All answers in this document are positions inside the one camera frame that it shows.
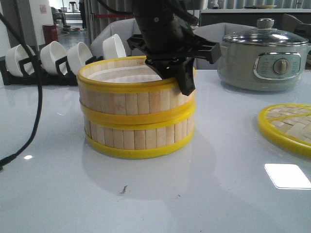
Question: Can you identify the glass pot lid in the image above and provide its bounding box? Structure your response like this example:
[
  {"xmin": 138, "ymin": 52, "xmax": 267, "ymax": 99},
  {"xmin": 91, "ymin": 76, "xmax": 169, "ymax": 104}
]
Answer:
[{"xmin": 223, "ymin": 18, "xmax": 309, "ymax": 46}]

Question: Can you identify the bamboo steamer tier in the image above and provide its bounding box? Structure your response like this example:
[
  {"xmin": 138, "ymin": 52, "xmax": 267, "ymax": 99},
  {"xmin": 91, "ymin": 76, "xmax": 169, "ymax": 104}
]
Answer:
[
  {"xmin": 77, "ymin": 56, "xmax": 195, "ymax": 125},
  {"xmin": 84, "ymin": 115, "xmax": 194, "ymax": 159}
]

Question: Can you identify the white bowl far left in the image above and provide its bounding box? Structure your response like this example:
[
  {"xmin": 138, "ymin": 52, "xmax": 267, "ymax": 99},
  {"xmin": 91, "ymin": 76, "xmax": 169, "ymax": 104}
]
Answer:
[{"xmin": 5, "ymin": 44, "xmax": 29, "ymax": 77}]

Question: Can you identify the woven bamboo steamer lid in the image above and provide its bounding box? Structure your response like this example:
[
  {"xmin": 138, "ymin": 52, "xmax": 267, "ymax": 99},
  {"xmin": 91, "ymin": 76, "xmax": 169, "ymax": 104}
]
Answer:
[{"xmin": 257, "ymin": 103, "xmax": 311, "ymax": 158}]

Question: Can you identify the black cable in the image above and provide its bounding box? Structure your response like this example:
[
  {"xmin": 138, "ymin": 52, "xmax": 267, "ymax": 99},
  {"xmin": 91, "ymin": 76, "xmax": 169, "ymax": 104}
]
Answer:
[{"xmin": 0, "ymin": 12, "xmax": 43, "ymax": 172}]

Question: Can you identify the black bowl rack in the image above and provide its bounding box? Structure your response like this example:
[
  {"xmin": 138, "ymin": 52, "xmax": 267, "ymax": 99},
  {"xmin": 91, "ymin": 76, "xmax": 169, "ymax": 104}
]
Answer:
[{"xmin": 0, "ymin": 46, "xmax": 104, "ymax": 86}]

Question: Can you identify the white bowl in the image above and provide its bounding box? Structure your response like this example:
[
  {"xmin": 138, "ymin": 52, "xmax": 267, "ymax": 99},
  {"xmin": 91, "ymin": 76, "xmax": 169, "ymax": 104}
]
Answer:
[
  {"xmin": 67, "ymin": 42, "xmax": 93, "ymax": 75},
  {"xmin": 103, "ymin": 34, "xmax": 126, "ymax": 59},
  {"xmin": 40, "ymin": 41, "xmax": 67, "ymax": 75},
  {"xmin": 5, "ymin": 44, "xmax": 29, "ymax": 77}
]

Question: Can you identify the grey chair left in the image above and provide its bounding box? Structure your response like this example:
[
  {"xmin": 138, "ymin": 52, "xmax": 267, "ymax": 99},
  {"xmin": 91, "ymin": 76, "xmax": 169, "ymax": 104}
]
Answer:
[{"xmin": 90, "ymin": 18, "xmax": 144, "ymax": 57}]

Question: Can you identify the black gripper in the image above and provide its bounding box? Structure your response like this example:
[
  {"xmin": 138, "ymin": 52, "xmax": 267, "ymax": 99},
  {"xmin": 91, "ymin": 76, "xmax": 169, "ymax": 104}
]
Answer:
[{"xmin": 127, "ymin": 0, "xmax": 221, "ymax": 96}]

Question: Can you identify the red bin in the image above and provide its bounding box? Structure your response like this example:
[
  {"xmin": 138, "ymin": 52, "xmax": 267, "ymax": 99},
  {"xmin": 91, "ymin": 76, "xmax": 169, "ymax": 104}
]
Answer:
[{"xmin": 42, "ymin": 24, "xmax": 58, "ymax": 45}]

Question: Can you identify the white bowl right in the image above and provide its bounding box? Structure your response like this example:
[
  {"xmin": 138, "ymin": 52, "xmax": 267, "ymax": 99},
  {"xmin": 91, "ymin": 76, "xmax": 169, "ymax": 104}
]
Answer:
[{"xmin": 103, "ymin": 34, "xmax": 126, "ymax": 59}]

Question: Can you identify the green electric cooking pot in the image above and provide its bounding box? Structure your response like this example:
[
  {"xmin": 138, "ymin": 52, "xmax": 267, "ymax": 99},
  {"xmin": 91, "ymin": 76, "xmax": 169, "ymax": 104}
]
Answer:
[{"xmin": 218, "ymin": 42, "xmax": 311, "ymax": 92}]

